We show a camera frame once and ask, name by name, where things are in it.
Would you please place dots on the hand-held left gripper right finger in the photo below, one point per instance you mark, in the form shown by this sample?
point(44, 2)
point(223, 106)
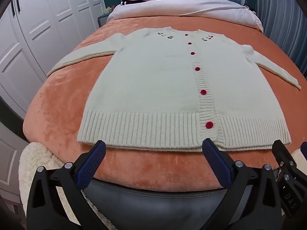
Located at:
point(215, 160)

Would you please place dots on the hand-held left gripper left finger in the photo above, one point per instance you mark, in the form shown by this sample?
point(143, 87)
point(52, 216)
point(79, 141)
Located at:
point(92, 163)

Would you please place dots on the cream knit cardigan red buttons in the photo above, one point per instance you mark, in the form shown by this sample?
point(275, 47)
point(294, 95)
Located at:
point(153, 81)

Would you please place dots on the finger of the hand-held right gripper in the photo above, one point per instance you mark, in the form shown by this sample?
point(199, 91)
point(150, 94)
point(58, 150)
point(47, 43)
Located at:
point(284, 157)
point(304, 149)

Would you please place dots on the white wardrobe doors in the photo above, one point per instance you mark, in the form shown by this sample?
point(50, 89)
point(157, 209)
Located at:
point(43, 28)

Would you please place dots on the dark nightstand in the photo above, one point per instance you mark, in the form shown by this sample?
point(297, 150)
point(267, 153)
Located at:
point(103, 20)

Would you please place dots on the blue-grey curtain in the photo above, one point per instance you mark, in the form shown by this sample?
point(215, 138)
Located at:
point(280, 16)

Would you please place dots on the white panelled door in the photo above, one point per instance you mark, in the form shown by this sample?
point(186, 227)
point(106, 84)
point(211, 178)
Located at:
point(9, 163)

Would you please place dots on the white fleece cloth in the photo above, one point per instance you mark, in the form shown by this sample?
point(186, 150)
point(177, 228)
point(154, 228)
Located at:
point(36, 155)

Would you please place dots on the orange plush blanket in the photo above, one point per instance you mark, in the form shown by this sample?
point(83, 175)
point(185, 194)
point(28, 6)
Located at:
point(60, 95)

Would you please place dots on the dark grey leather bed footboard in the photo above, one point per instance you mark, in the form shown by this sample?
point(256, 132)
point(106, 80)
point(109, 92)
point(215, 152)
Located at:
point(153, 203)

